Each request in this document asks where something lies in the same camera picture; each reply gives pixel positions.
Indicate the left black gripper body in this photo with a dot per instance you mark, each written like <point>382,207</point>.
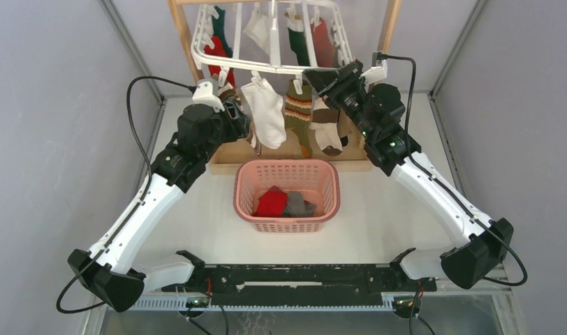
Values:
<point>234,130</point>

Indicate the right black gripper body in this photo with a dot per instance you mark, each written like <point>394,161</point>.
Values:
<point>350,96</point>

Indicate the white sock front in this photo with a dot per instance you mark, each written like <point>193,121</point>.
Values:
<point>266,109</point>

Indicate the white sock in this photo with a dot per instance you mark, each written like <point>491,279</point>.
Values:
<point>266,109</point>
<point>258,30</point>

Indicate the beige brown ribbed sock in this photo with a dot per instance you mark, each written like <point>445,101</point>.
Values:
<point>324,123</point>

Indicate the white plastic clip hanger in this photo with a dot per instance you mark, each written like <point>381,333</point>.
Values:
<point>279,37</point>

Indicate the pink plastic laundry basket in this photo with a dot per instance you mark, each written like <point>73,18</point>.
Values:
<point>317,180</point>

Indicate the grey sock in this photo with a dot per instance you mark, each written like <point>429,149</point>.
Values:
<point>297,206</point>

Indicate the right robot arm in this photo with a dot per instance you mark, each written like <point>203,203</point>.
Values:
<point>479,243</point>

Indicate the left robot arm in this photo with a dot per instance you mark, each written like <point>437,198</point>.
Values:
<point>106,269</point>

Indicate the brown striped sock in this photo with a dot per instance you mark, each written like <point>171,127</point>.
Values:
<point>229,92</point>

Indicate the olive striped sock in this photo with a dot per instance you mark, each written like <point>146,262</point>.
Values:
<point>297,115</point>

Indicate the green dotted sock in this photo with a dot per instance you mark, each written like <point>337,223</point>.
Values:
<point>297,40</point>

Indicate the dark green reindeer sock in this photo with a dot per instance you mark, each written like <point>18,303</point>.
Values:
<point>218,24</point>

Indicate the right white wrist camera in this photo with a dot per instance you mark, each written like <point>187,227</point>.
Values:
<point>378,71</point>

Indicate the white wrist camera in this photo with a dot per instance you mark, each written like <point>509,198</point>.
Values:
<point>378,71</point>
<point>206,93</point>

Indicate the wooden hanger rack frame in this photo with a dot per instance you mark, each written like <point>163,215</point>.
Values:
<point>230,156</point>

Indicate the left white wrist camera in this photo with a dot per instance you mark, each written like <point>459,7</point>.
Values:
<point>206,93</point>

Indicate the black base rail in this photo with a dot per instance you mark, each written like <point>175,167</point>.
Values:
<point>301,285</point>

